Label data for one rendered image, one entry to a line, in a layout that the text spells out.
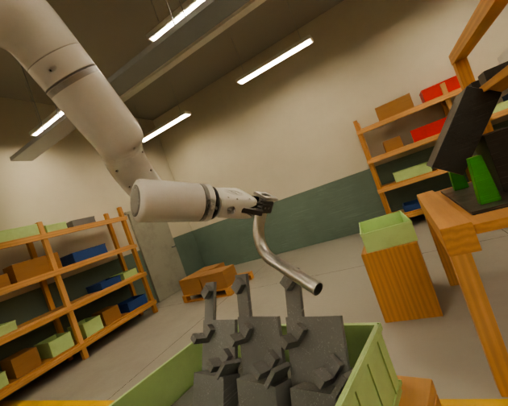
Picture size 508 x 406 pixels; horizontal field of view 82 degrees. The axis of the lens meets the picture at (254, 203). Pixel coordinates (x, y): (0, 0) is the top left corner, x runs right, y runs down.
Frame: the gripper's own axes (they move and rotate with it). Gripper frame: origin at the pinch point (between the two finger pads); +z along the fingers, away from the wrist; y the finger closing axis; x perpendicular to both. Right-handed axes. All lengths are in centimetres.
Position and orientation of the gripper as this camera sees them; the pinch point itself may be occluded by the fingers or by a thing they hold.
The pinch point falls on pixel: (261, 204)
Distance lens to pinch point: 75.1
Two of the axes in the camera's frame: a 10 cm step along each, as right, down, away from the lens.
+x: -2.3, 9.4, 2.5
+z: 7.8, 0.3, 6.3
